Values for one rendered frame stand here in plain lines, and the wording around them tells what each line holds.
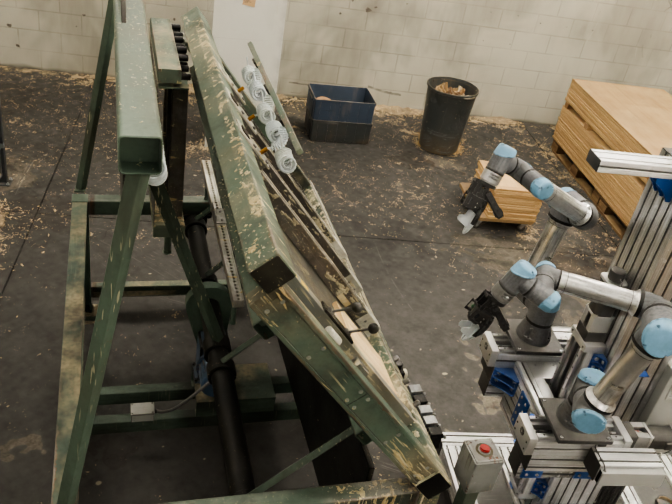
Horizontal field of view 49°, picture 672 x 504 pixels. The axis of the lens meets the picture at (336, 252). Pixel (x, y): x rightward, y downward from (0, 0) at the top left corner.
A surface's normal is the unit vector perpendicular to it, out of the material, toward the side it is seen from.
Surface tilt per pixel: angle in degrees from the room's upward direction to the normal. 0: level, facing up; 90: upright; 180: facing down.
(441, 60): 90
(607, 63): 90
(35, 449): 0
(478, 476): 90
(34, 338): 0
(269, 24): 90
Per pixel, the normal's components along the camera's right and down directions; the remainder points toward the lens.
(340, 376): 0.25, 0.56
